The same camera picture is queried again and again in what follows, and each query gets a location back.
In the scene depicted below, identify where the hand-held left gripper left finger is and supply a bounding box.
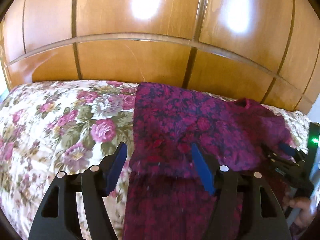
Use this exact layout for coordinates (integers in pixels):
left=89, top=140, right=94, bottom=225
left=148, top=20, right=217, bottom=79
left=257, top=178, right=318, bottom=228
left=28, top=142, right=128, bottom=240

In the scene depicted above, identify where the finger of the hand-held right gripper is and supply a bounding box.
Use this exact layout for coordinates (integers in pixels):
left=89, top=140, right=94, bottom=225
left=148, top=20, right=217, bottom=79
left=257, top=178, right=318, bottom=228
left=261, top=145, right=278, bottom=164
left=279, top=142, right=308, bottom=164

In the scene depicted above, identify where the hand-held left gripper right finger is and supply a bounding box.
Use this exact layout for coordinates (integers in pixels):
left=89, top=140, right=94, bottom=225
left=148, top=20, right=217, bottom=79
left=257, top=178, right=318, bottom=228
left=191, top=143, right=292, bottom=240

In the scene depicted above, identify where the dark red floral knit garment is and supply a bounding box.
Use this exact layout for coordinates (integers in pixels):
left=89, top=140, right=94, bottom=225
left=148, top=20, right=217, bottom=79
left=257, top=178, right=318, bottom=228
left=122, top=82, right=298, bottom=240

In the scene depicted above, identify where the person's right hand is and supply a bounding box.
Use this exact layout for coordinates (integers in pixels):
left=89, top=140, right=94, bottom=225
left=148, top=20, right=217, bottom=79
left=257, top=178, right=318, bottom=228
left=282, top=196, right=313, bottom=228

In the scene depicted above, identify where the floral bedspread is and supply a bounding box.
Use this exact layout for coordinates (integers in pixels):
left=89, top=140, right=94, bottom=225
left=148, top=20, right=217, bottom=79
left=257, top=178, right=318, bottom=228
left=0, top=80, right=313, bottom=240

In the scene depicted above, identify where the wooden headboard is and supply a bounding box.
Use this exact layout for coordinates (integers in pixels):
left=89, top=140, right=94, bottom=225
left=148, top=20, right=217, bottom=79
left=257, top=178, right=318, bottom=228
left=0, top=0, right=320, bottom=115

